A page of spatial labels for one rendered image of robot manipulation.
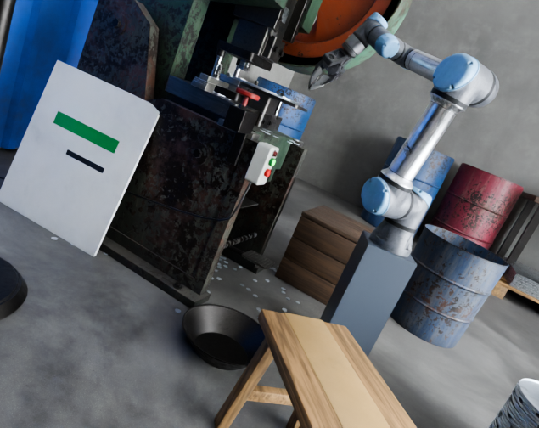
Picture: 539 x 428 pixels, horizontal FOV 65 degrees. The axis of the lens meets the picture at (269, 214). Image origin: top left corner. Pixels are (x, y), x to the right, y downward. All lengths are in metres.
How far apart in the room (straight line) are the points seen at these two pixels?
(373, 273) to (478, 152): 3.47
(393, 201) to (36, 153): 1.35
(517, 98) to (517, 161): 0.62
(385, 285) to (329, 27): 1.16
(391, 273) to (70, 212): 1.19
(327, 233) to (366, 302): 0.50
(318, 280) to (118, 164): 1.01
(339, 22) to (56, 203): 1.40
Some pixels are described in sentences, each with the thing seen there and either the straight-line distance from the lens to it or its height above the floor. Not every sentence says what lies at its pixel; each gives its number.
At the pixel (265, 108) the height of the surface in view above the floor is 0.72.
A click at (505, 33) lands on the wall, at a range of 5.04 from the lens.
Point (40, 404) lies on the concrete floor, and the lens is 1.11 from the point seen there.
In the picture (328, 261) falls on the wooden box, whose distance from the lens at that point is 1.96.
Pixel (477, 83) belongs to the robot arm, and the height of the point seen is 1.03.
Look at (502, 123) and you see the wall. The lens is 4.89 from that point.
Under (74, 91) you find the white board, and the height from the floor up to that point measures 0.51.
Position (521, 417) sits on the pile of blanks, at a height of 0.23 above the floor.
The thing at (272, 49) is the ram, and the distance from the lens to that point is 1.68.
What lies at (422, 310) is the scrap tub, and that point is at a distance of 2.19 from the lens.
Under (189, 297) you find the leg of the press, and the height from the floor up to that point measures 0.03.
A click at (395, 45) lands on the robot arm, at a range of 1.66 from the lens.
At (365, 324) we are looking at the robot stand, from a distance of 1.59.
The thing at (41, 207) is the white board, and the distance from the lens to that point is 1.84.
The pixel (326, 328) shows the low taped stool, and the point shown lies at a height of 0.33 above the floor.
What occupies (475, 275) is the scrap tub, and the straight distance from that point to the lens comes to 2.14.
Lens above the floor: 0.78
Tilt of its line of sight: 15 degrees down
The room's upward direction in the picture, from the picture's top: 23 degrees clockwise
